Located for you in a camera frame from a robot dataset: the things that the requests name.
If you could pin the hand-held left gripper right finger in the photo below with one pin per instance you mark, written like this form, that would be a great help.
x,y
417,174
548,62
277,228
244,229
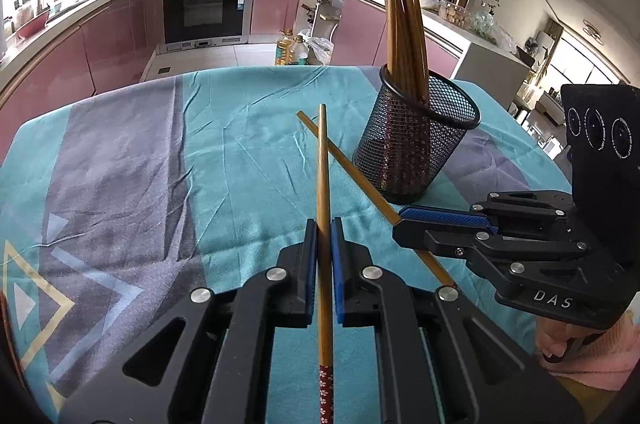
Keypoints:
x,y
340,264

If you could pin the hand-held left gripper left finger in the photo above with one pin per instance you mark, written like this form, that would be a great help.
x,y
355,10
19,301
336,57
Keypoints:
x,y
311,264

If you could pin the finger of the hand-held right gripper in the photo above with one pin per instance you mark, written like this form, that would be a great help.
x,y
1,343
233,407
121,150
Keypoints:
x,y
425,238
440,217

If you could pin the floral-tipped wooden chopstick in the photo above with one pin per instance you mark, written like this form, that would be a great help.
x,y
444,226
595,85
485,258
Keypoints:
x,y
350,167
324,184

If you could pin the black mesh utensil holder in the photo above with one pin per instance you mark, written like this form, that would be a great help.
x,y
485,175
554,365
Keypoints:
x,y
450,129

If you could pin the bundle of wooden chopsticks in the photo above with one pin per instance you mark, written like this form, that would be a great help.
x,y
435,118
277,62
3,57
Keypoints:
x,y
405,44

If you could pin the person's right forearm pink sleeve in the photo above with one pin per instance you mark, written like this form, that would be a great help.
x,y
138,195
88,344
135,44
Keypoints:
x,y
605,354

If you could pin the person's right hand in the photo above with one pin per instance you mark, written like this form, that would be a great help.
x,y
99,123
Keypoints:
x,y
552,341

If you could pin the round ceiling lamp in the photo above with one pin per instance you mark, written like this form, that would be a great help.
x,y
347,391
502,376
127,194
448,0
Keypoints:
x,y
593,28

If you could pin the glass jar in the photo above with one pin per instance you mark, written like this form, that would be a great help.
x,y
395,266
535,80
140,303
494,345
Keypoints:
x,y
486,25

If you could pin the cookie jar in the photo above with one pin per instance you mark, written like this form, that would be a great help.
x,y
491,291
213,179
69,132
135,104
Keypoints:
x,y
455,14

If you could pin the teal and grey tablecloth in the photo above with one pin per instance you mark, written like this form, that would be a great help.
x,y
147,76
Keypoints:
x,y
125,179

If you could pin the clear plastic bag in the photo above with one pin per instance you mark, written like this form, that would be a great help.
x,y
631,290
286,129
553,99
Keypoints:
x,y
320,49

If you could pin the cooking oil bottle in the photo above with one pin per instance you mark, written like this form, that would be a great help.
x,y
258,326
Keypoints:
x,y
284,49
299,52

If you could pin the black built-in oven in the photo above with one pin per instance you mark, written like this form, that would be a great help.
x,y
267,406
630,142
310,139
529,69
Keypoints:
x,y
205,9

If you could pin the pink kitchen cabinets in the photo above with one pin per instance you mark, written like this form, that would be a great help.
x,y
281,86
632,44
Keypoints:
x,y
115,39

